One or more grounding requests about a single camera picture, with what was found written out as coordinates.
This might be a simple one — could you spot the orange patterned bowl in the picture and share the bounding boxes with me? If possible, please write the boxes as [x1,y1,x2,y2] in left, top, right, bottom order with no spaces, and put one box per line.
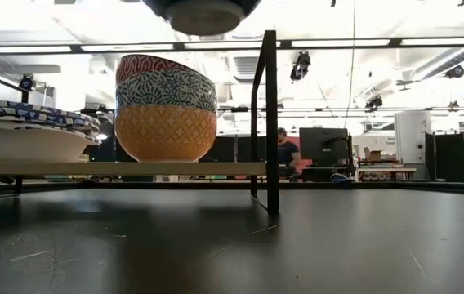
[114,104,218,163]

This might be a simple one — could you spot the teal floral patterned bowl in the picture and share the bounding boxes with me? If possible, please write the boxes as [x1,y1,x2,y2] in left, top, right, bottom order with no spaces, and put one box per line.
[115,67,218,114]

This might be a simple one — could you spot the red patterned bowl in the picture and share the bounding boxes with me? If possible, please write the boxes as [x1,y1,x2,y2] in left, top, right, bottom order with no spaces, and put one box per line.
[115,54,194,85]

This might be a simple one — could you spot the dark blue diamond-pattern bowl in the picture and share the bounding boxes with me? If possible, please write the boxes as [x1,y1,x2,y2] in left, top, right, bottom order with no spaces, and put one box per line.
[141,0,262,37]

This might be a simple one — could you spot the person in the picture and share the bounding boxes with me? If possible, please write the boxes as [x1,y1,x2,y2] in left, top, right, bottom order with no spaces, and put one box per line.
[277,127,301,177]

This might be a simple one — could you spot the black computer monitor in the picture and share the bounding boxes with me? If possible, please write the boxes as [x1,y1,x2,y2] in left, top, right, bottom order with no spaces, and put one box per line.
[299,127,350,167]

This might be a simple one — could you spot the cardboard box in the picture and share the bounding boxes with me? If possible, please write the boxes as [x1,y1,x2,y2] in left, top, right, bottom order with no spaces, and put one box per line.
[363,146,384,163]

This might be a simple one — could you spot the light wooden background desk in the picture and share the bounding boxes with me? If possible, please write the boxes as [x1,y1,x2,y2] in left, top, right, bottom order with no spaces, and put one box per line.
[356,166,417,181]

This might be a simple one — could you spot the white cylindrical column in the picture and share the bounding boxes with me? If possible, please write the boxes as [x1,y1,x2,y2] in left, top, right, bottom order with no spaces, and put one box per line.
[394,110,433,165]

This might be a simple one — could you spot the black partition screen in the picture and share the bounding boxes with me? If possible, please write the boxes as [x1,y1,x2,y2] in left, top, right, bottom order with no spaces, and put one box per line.
[424,131,464,184]

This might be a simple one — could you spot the wooden shelf with black frame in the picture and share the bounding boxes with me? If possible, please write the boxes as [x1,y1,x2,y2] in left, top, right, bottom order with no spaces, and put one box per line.
[0,30,280,216]

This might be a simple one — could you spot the black ceiling-hung camera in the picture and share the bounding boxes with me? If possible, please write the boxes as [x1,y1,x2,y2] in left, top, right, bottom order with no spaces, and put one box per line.
[18,74,36,91]
[289,51,312,82]
[444,65,464,80]
[364,96,384,110]

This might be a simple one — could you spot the thin hanging cable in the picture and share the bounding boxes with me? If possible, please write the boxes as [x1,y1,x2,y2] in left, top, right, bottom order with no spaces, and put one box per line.
[344,0,358,130]

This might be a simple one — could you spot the black overhead frame bar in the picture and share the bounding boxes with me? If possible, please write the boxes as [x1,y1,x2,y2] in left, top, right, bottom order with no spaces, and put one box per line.
[0,35,464,55]

